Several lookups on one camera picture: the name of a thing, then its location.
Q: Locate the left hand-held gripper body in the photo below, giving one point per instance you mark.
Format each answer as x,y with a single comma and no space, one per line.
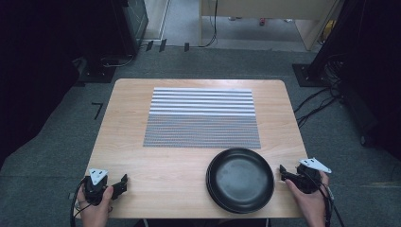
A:
94,189

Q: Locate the black stand base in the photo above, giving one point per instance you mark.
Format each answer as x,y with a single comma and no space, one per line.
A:
307,75
97,74

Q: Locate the black plate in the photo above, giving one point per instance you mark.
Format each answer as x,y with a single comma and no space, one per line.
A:
210,195
241,178

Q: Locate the person's left hand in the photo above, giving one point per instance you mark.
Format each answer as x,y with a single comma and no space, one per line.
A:
94,213

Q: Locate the grey striped placemat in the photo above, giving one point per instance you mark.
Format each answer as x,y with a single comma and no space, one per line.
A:
201,119

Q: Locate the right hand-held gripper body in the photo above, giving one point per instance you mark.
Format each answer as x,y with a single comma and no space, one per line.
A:
307,179

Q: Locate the light wooden desk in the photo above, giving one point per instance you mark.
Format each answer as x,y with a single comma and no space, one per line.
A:
268,8

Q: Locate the glass door cabinet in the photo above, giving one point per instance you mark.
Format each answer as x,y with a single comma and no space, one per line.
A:
135,22

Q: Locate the person's right hand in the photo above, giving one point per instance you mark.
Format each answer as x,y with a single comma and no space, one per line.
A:
310,205

